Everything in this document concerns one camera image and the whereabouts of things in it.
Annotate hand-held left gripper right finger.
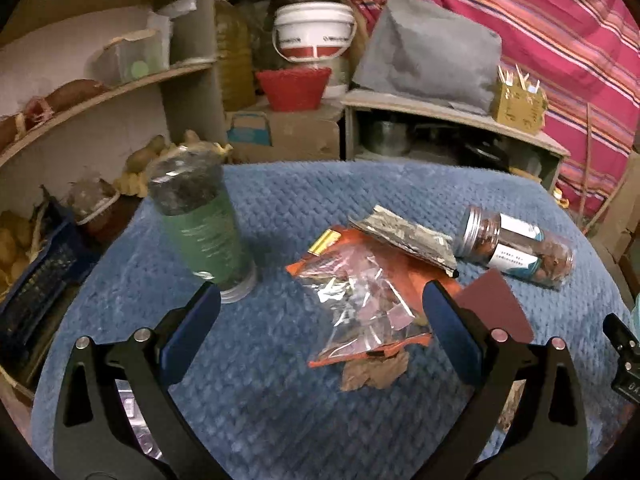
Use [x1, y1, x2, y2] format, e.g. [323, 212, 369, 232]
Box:
[422, 280, 588, 480]

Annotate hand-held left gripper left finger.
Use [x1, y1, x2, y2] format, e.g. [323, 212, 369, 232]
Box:
[52, 282, 223, 480]

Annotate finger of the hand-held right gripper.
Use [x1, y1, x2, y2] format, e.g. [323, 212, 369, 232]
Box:
[602, 312, 640, 358]

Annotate orange clear plastic packet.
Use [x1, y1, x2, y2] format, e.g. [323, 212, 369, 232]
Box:
[286, 227, 463, 368]

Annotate maroon card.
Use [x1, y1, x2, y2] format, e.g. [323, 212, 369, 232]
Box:
[452, 268, 535, 343]

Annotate brown crumpled paper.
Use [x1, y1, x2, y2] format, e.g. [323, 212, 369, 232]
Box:
[340, 350, 411, 392]

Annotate silver blister pack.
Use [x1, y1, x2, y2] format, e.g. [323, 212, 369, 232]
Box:
[115, 380, 163, 461]

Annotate green-labelled plastic jar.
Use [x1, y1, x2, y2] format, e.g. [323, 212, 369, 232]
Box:
[147, 142, 258, 304]

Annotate silver foil wrapper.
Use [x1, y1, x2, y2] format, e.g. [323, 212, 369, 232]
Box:
[348, 205, 458, 277]

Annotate clear jar with white label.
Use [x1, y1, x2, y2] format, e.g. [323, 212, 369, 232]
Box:
[452, 205, 576, 289]

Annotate blue knitted blanket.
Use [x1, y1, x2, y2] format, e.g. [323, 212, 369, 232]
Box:
[30, 160, 636, 480]

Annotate dark blue plastic crate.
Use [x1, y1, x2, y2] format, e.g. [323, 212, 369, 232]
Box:
[0, 202, 101, 356]

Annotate plastic tub with white rim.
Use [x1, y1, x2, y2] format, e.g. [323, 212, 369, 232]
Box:
[67, 177, 123, 226]

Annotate small wooden cabinet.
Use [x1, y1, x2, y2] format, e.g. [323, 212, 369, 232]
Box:
[341, 89, 571, 193]

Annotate yellow cardboard box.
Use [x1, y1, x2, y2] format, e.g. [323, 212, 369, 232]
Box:
[492, 65, 549, 135]

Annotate curved wooden shelf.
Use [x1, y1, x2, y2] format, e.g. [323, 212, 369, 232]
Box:
[0, 0, 228, 221]

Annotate red woven basket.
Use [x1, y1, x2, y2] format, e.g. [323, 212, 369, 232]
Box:
[255, 67, 332, 112]

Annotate sweet potatoes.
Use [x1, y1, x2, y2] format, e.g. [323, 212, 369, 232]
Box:
[0, 79, 112, 147]

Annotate large oil bottle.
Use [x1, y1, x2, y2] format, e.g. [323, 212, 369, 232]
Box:
[215, 0, 257, 111]

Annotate grey fabric bag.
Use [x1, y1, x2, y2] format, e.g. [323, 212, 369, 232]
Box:
[352, 0, 502, 113]

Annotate clear plastic container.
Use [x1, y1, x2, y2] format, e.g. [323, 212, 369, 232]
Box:
[87, 30, 168, 86]

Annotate striped red cloth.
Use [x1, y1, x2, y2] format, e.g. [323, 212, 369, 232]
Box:
[332, 0, 640, 216]

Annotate white plastic bucket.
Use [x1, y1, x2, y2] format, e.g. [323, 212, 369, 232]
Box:
[274, 2, 357, 63]

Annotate blue handled carton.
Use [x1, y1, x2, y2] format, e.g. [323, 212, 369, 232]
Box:
[227, 112, 273, 146]

